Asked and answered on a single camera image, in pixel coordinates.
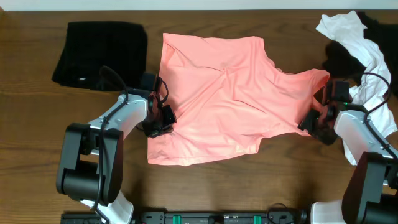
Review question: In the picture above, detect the pink t-shirt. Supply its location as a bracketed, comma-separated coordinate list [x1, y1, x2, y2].
[147, 33, 330, 166]

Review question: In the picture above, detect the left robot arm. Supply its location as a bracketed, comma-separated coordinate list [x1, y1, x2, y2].
[56, 67, 176, 223]

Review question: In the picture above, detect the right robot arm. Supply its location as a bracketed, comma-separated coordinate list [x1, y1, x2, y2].
[298, 80, 397, 224]

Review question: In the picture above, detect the white t-shirt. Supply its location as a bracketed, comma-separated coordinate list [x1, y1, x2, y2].
[316, 11, 397, 166]

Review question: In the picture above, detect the black t-shirt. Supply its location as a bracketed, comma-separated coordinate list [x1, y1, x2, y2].
[323, 12, 397, 95]

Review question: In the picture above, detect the black folded fabric bag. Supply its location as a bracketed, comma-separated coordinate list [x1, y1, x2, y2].
[52, 21, 147, 91]

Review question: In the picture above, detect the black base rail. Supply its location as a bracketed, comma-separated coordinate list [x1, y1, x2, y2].
[60, 208, 308, 224]

